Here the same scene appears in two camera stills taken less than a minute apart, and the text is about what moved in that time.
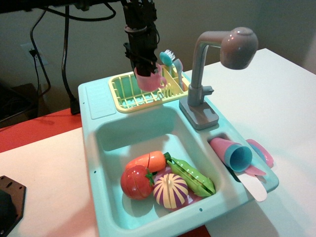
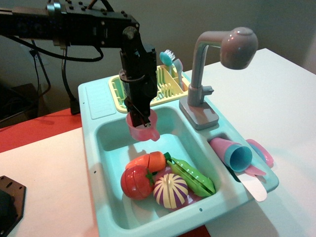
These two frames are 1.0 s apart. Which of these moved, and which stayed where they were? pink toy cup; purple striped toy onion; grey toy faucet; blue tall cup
Moved: pink toy cup
Stayed: blue tall cup; grey toy faucet; purple striped toy onion
